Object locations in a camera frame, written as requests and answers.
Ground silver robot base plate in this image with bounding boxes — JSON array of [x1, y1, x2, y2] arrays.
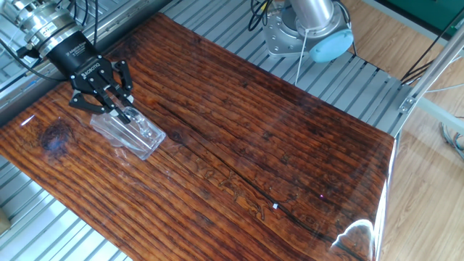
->
[[261, 10, 316, 59]]

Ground clear plain plastic cup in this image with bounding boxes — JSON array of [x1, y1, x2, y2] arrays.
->
[[91, 123, 131, 148]]

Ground white zip tie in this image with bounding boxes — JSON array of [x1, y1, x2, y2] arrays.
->
[[294, 29, 310, 86]]

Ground black floor cable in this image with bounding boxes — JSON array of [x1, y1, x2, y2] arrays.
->
[[400, 7, 464, 86]]

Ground white cable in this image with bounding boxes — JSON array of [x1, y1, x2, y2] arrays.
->
[[423, 83, 464, 94]]

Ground aluminium frame post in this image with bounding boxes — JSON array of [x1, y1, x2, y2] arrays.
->
[[398, 27, 464, 115]]

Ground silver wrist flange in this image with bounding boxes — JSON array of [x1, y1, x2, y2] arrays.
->
[[1, 0, 84, 59]]

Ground thin black cable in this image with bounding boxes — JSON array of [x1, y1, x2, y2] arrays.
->
[[92, 0, 100, 46], [72, 0, 90, 28]]

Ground coloured cable bundle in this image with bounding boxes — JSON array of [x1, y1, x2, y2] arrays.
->
[[440, 115, 464, 160]]

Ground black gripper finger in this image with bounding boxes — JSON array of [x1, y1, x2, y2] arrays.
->
[[107, 59, 135, 124], [68, 90, 127, 124]]

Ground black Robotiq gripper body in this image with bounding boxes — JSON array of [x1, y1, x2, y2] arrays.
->
[[46, 30, 114, 94]]

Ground glossy wood grain board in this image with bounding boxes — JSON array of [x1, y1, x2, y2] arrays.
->
[[0, 12, 396, 261]]

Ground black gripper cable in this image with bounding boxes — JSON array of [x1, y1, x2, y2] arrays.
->
[[0, 38, 68, 82]]

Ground clear plastic cup with handle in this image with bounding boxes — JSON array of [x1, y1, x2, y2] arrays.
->
[[89, 106, 167, 161]]

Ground aluminium table rail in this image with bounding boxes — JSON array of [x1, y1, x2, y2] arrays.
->
[[0, 0, 171, 126]]

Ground grey frame crossbar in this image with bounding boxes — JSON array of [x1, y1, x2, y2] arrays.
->
[[416, 97, 464, 135]]

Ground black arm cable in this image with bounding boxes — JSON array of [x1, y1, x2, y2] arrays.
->
[[248, 0, 273, 32]]

